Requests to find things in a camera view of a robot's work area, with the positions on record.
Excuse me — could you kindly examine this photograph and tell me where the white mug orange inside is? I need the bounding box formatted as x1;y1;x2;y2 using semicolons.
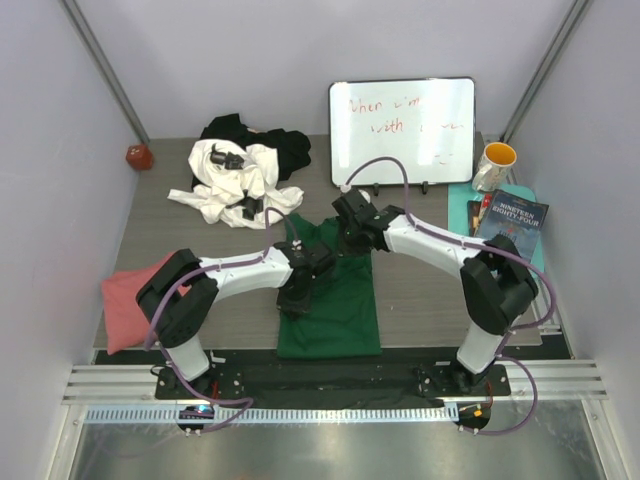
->
472;142;517;192

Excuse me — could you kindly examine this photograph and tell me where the white slotted cable duct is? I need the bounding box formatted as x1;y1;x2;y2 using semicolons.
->
85;403;459;425

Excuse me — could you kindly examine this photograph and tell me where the aluminium frame rail front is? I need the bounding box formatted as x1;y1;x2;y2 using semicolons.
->
63;360;608;404

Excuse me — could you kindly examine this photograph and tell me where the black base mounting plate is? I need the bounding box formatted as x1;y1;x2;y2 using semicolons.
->
155;349;511;408

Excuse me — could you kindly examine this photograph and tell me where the small red cube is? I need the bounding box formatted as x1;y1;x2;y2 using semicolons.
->
125;144;154;171

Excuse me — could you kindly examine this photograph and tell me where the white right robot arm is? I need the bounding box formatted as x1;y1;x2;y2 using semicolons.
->
332;189;538;395

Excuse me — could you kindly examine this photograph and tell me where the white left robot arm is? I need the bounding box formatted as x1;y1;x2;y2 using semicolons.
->
136;241;336;399

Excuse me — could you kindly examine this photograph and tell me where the white t-shirt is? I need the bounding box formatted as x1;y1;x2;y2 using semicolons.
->
167;139;304;230

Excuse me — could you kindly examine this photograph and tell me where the green t-shirt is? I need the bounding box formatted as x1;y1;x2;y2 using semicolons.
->
275;212;384;361

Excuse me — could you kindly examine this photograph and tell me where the folded pink t-shirt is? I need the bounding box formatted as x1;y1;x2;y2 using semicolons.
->
101;252;173;355

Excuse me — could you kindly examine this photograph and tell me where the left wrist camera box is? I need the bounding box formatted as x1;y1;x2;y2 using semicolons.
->
282;240;312;269

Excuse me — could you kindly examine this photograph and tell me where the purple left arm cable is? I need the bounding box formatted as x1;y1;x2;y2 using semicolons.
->
143;207;256;434

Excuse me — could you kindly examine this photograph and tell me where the black t-shirt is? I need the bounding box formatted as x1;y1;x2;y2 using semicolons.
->
199;113;311;181

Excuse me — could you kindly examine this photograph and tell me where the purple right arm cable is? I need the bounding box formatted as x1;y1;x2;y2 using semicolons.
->
344;157;557;436

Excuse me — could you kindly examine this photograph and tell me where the white dry-erase board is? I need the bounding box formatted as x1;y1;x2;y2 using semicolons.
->
329;77;476;186

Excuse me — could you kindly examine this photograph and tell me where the Nineteen Eighty-Four book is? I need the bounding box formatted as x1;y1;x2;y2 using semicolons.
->
475;190;549;260

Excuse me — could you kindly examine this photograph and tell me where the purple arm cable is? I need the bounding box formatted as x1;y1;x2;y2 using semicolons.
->
143;207;256;434
344;157;557;436

